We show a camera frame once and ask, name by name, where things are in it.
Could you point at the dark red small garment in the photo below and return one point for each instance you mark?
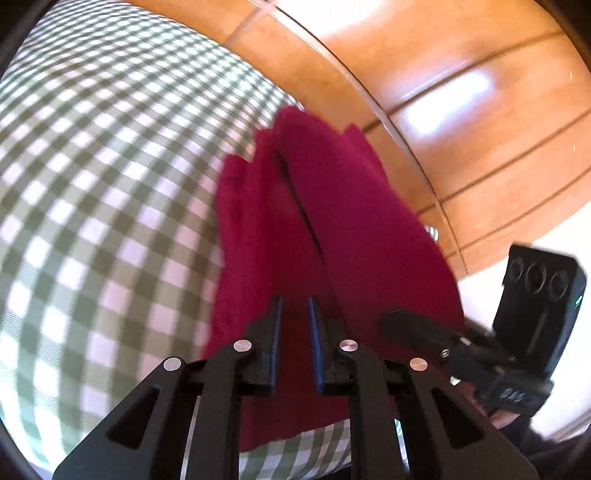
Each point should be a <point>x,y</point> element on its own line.
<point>351,207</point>

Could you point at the shiny metal table leg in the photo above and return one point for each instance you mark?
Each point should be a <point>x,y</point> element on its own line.
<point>432,233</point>

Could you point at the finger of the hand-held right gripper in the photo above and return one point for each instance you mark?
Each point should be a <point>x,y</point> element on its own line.
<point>415,332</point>

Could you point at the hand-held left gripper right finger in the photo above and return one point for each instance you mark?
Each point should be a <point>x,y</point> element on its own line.
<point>316,350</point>

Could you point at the green white checkered blanket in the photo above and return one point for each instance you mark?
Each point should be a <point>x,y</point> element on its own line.
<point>115,184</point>

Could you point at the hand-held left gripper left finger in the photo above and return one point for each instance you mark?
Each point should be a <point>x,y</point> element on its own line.
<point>275,341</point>

